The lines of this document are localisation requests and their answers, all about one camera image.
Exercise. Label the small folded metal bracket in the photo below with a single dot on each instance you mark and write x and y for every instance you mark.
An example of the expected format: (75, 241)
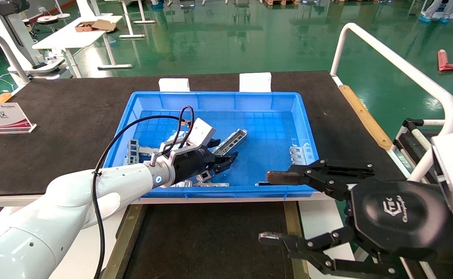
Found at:
(303, 155)

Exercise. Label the white paper label right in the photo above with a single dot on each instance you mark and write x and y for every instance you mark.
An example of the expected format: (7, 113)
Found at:
(255, 82)

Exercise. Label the blue plastic bin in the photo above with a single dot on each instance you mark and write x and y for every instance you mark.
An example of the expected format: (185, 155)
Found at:
(273, 120)

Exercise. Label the open cardboard box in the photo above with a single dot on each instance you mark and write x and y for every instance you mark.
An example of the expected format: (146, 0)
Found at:
(94, 26)

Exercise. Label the round stool base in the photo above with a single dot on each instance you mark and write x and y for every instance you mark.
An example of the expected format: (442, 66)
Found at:
(50, 18)

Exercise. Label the long wooden edge strip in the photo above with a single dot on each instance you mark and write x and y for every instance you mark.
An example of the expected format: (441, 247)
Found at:
(366, 118)

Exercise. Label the clear plastic bag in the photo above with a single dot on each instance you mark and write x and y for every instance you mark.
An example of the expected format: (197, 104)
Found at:
(174, 138)

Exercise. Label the large white tube railing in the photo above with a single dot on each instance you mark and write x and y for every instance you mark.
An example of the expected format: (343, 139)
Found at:
(405, 66)

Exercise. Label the red white acrylic sign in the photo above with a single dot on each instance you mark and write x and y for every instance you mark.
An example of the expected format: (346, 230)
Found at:
(1, 118)

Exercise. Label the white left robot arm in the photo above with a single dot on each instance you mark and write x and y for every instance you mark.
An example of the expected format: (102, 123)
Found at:
(56, 213)

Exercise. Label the short wooden edge strip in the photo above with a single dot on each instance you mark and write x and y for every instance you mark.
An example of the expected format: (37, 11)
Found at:
(1, 98)

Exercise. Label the short perforated metal part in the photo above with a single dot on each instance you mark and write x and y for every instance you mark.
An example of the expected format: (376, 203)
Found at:
(204, 177)

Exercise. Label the dark thin metal strip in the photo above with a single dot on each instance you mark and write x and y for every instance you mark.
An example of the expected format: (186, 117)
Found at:
(267, 183)

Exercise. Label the person legs blue shoe covers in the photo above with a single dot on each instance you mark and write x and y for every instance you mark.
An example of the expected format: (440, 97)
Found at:
(432, 11)

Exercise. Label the black table mat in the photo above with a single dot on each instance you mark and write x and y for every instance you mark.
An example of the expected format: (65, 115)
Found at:
(75, 112)

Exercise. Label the black container with bronze rim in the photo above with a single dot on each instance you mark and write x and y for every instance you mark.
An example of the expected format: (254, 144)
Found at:
(211, 240)

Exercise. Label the white table with cardboard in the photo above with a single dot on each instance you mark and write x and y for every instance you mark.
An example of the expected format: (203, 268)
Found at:
(69, 38)

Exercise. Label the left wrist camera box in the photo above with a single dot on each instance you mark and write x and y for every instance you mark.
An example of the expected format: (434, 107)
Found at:
(203, 131)

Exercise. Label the L-shaped perforated metal bracket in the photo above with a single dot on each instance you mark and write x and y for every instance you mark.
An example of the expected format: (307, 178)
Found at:
(134, 151)

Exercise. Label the long thin metal strip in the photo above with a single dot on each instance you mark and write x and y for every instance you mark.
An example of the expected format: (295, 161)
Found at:
(211, 185)

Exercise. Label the white machine stand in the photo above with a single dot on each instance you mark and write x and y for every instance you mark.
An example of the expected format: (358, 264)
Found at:
(5, 23)

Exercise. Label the white table frame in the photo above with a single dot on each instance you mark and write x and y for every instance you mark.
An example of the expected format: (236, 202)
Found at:
(137, 19)

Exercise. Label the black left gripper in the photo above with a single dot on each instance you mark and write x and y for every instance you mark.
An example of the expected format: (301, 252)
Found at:
(191, 164)

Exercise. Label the grey curved tube railing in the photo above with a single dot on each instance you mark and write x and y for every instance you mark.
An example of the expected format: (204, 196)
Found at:
(7, 50)

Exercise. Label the white paper label left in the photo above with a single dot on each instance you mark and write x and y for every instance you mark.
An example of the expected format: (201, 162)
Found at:
(174, 85)

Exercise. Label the long grey metal channel part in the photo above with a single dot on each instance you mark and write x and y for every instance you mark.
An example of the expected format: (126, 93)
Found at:
(234, 140)

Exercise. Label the white paper label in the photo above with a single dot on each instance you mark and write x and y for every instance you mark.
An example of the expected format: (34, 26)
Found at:
(255, 82)
(174, 85)

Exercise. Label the black cart frame with tubes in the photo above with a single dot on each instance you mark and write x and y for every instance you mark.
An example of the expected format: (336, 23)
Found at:
(412, 141)

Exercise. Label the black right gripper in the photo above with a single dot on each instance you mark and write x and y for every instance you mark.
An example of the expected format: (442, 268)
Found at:
(399, 217)

